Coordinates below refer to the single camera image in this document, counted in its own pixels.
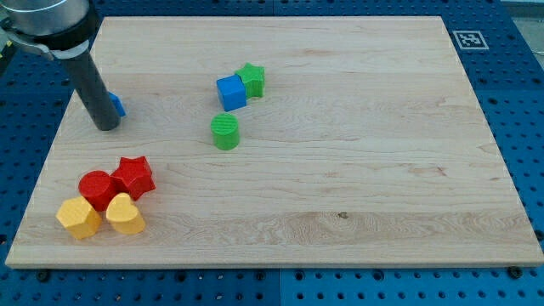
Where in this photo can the blue triangle block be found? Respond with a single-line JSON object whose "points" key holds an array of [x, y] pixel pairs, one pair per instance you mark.
{"points": [[117, 104]]}

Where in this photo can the wooden board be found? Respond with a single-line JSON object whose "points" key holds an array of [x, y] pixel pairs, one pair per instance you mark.
{"points": [[369, 149]]}

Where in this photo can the green cylinder block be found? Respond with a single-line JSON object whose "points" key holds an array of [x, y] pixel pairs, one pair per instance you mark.
{"points": [[225, 131]]}

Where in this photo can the blue cube block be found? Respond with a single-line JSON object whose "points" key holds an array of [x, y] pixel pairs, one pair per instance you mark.
{"points": [[231, 93]]}

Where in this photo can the green star block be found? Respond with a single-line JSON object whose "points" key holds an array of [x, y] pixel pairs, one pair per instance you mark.
{"points": [[253, 79]]}

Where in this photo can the red star block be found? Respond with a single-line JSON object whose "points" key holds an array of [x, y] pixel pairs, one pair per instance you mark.
{"points": [[134, 177]]}

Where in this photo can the yellow heart block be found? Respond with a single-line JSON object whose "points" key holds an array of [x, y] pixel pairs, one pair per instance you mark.
{"points": [[124, 216]]}

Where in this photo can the red cylinder block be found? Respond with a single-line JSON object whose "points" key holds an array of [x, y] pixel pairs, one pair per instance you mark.
{"points": [[98, 188]]}

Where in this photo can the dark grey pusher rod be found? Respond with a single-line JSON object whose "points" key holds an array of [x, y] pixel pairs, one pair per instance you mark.
{"points": [[91, 88]]}

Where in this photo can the yellow hexagon block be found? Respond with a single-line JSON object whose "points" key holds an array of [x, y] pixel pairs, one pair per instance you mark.
{"points": [[79, 217]]}

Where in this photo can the white fiducial marker tag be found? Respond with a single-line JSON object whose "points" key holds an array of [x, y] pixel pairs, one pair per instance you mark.
{"points": [[470, 40]]}

